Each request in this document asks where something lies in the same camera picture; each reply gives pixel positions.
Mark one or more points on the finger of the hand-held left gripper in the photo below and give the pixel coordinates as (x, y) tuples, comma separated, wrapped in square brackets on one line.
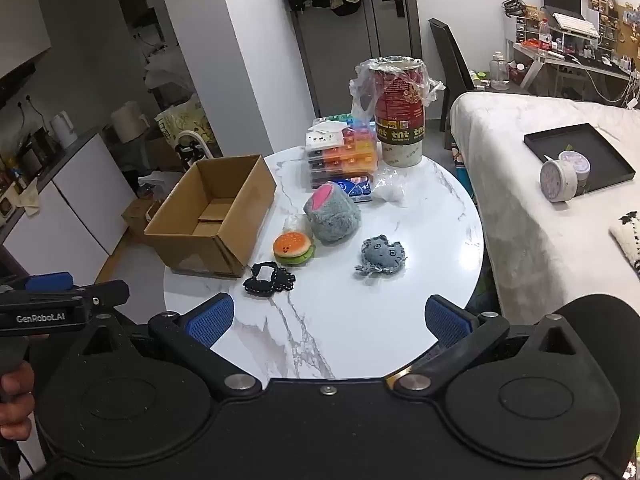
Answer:
[(47, 281), (107, 297)]

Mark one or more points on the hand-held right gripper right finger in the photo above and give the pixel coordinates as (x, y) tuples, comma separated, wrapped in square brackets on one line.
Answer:
[(447, 322)]

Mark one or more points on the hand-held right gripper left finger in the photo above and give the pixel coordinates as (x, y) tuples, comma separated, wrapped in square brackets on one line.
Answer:
[(210, 321)]

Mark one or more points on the black stitched pouch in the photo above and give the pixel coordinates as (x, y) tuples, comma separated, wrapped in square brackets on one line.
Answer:
[(255, 286)]

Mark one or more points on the burger plush toy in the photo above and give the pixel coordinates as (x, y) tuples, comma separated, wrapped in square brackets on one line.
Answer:
[(292, 248)]

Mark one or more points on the small clear plastic bag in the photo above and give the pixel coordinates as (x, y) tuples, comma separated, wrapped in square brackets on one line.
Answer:
[(296, 224)]

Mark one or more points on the grey plush with pink patch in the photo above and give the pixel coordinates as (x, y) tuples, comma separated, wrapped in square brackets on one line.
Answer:
[(335, 220)]

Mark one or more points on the blue tissue packet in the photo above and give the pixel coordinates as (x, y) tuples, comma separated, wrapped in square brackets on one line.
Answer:
[(352, 187)]

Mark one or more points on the person's left hand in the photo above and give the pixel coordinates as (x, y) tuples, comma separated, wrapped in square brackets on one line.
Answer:
[(17, 395)]

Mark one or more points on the small brown cardboard box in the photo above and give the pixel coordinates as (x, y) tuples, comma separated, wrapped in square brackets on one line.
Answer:
[(140, 217)]

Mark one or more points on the white kitchen cabinet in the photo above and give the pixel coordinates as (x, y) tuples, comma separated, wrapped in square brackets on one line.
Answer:
[(75, 195)]

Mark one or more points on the white bed blanket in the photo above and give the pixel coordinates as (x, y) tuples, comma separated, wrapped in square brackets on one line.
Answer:
[(525, 240)]

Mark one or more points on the white electric kettle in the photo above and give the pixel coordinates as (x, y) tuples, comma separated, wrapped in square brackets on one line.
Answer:
[(64, 130)]

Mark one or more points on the cream round appliance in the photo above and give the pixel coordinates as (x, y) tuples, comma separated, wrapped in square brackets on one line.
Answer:
[(130, 122)]

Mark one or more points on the small round clock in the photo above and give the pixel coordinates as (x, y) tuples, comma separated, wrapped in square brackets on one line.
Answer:
[(556, 182)]

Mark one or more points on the colourful compartment organizer box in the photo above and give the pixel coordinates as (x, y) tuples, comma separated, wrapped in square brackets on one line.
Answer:
[(345, 171), (357, 132), (350, 156)]

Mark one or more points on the yellow printed sack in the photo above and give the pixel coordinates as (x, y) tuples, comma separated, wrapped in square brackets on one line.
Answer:
[(185, 117)]

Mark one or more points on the black white patterned pillow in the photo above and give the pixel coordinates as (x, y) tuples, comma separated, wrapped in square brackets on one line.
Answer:
[(627, 240)]

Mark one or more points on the plastic-wrapped brown canister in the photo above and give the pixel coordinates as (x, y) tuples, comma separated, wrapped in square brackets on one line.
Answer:
[(400, 125)]

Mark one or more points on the white tub purple lid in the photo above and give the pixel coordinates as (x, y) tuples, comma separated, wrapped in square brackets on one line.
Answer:
[(577, 165)]

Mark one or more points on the black tray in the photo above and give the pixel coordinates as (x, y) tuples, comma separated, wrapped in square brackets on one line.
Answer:
[(595, 152)]

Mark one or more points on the white paper slip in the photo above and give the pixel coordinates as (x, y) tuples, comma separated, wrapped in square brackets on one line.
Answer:
[(329, 125)]

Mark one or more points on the large crumpled clear bag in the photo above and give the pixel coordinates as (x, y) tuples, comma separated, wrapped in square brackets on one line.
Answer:
[(167, 72)]

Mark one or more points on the clear plastic liner bag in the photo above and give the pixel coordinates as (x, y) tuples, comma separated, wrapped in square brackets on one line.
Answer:
[(362, 92)]

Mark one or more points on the clear bottle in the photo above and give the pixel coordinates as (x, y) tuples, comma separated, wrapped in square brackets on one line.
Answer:
[(499, 72)]

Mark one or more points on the black chair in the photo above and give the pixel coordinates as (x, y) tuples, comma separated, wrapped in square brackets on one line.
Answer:
[(447, 60)]

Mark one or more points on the grey door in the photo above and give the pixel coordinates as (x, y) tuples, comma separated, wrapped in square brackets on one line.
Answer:
[(350, 60)]

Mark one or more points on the red label bottle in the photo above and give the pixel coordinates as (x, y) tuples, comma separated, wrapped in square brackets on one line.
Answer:
[(545, 35)]

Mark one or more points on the white keyboard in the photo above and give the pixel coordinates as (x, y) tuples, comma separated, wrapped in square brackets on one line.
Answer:
[(575, 24)]

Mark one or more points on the cork pin board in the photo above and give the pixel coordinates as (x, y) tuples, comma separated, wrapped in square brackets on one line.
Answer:
[(617, 15)]

